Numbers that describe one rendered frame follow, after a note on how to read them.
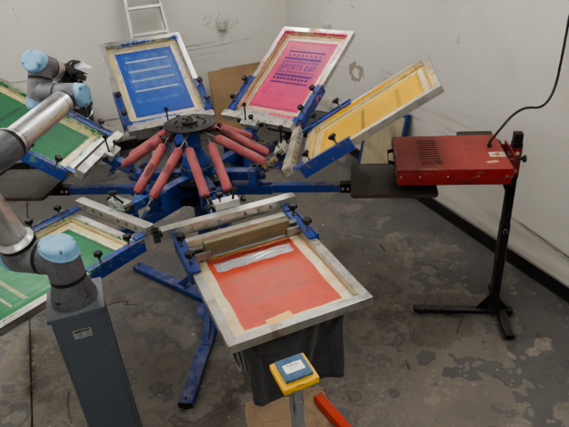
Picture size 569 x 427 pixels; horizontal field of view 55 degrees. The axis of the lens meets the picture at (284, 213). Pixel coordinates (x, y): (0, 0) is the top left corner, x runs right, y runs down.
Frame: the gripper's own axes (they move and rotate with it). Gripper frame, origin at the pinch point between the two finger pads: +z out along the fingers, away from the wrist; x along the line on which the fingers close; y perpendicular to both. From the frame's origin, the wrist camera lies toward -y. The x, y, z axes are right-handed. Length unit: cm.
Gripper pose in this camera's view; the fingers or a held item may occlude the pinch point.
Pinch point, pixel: (80, 80)
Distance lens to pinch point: 229.8
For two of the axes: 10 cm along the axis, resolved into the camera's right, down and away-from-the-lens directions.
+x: 3.8, -9.2, -0.7
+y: 9.2, 3.8, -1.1
